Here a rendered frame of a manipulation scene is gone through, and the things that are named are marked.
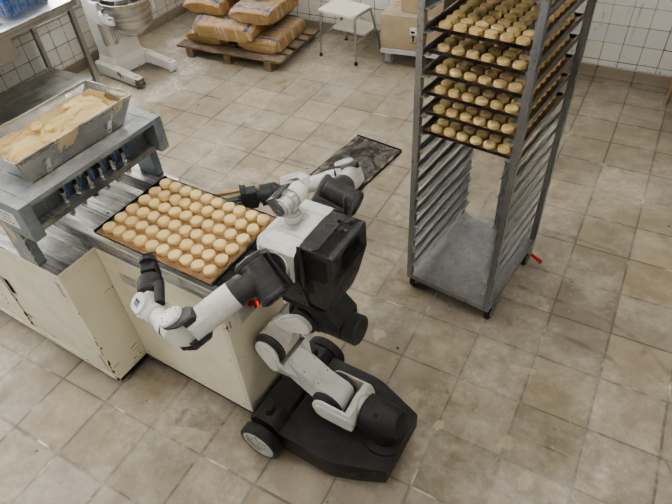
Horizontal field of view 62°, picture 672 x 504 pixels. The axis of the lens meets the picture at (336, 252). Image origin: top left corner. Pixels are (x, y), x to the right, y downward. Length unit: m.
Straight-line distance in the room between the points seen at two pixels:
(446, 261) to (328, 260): 1.61
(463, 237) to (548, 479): 1.38
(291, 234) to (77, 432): 1.70
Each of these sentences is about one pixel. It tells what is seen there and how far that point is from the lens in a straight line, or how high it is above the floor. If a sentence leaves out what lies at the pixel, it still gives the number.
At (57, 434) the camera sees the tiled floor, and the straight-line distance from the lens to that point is 3.09.
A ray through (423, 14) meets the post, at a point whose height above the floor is 1.55.
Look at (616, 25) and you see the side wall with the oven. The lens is 5.35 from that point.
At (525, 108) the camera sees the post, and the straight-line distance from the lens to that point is 2.25.
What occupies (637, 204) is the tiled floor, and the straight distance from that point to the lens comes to 4.09.
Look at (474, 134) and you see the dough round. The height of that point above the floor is 1.04.
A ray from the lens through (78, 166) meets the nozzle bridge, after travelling 2.41.
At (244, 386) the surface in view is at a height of 0.30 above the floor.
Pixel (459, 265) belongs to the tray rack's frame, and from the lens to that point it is 3.16.
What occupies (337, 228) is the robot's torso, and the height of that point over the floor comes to 1.23.
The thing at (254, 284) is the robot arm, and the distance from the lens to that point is 1.64.
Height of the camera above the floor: 2.38
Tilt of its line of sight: 44 degrees down
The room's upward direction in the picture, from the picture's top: 5 degrees counter-clockwise
